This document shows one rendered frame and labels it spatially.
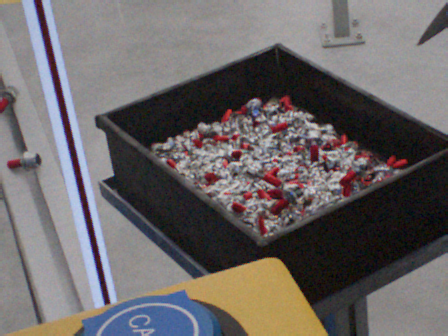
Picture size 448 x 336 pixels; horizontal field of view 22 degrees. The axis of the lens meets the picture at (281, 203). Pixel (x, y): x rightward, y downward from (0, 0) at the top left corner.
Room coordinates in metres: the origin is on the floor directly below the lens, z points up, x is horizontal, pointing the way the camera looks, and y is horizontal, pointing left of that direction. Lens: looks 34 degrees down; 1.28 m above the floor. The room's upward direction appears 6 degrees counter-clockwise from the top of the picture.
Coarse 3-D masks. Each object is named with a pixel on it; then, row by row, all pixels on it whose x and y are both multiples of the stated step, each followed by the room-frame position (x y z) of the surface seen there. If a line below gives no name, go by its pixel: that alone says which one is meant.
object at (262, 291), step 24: (264, 264) 0.28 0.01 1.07; (168, 288) 0.27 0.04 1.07; (192, 288) 0.27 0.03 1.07; (216, 288) 0.27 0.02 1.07; (240, 288) 0.27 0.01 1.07; (264, 288) 0.27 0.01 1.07; (288, 288) 0.27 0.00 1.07; (96, 312) 0.26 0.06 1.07; (216, 312) 0.26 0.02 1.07; (240, 312) 0.26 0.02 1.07; (264, 312) 0.26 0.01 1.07; (288, 312) 0.25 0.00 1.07; (312, 312) 0.25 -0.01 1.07
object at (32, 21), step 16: (32, 0) 0.47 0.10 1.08; (32, 16) 0.47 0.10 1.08; (32, 32) 0.47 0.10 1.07; (48, 80) 0.47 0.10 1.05; (48, 96) 0.47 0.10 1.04; (64, 144) 0.47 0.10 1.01; (64, 160) 0.47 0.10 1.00; (64, 176) 0.49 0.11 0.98; (80, 208) 0.47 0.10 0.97; (80, 224) 0.47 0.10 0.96; (80, 240) 0.48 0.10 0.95; (96, 288) 0.47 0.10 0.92; (96, 304) 0.48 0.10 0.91
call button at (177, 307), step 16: (128, 304) 0.25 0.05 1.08; (144, 304) 0.25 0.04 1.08; (160, 304) 0.25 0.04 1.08; (176, 304) 0.25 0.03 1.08; (192, 304) 0.25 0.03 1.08; (96, 320) 0.25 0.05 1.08; (112, 320) 0.25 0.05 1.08; (128, 320) 0.25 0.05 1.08; (144, 320) 0.25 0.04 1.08; (160, 320) 0.24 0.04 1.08; (176, 320) 0.24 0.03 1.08; (192, 320) 0.24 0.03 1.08; (208, 320) 0.24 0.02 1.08
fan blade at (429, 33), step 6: (444, 6) 0.75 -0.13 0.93; (444, 12) 0.72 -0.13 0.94; (438, 18) 0.72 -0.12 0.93; (444, 18) 0.71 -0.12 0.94; (432, 24) 0.72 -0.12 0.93; (438, 24) 0.71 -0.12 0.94; (444, 24) 0.69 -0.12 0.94; (426, 30) 0.72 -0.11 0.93; (432, 30) 0.70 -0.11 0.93; (438, 30) 0.69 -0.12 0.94; (426, 36) 0.70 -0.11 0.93; (432, 36) 0.69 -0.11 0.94; (420, 42) 0.70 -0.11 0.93
